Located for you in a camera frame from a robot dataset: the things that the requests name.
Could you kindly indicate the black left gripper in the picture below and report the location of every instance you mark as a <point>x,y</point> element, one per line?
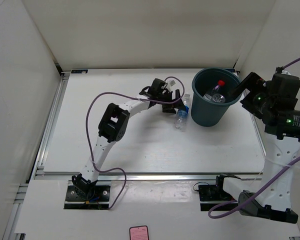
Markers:
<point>169,108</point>

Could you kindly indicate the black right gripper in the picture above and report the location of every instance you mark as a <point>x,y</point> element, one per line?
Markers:
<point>254,83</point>

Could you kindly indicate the clear bottle blue label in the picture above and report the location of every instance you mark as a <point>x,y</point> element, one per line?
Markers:
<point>182,115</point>

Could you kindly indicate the clear bottle red label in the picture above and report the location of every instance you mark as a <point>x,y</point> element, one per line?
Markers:
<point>218,89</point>

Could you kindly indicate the clear bottle black label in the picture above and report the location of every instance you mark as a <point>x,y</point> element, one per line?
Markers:
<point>218,98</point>

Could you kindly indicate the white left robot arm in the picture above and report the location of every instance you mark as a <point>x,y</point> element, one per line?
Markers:
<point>113,125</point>

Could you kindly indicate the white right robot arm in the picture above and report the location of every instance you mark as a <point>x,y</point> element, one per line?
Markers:
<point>272,201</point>

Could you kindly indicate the dark green plastic bin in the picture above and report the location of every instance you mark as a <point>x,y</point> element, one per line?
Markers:
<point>207,113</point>

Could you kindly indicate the blue right corner label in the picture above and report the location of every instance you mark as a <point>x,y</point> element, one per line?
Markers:
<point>230,70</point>

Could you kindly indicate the blue corner label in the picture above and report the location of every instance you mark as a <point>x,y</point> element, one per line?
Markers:
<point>79,71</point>
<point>230,70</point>

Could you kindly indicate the blue left corner label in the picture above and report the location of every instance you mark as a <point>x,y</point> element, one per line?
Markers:
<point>79,71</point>

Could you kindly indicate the pink smartphone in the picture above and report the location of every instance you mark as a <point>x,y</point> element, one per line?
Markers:
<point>139,233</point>

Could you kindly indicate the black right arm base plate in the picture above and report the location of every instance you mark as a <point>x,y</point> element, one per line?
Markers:
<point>209,195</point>

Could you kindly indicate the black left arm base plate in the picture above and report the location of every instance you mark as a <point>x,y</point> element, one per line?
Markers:
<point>98,199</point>

